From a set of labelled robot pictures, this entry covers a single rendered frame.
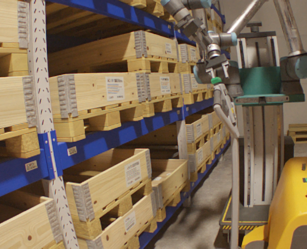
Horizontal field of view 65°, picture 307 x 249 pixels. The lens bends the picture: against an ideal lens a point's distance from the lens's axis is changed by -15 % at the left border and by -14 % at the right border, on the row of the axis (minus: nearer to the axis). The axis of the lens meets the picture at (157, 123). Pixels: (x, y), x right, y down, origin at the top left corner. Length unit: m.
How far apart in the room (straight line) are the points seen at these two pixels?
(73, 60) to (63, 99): 1.17
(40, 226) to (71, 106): 0.60
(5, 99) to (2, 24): 0.31
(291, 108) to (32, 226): 6.44
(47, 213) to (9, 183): 0.23
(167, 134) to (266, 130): 1.34
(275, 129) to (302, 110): 4.79
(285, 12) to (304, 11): 5.29
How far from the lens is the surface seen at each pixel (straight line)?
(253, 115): 2.25
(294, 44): 1.87
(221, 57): 1.60
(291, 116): 6.98
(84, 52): 2.45
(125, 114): 2.00
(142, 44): 2.13
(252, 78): 2.15
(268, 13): 7.09
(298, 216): 1.12
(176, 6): 1.47
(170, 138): 3.19
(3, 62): 1.22
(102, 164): 2.30
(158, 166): 3.08
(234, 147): 1.41
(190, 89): 3.07
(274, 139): 2.24
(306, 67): 1.85
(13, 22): 1.21
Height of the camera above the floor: 1.40
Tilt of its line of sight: 7 degrees down
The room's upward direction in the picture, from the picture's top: 6 degrees counter-clockwise
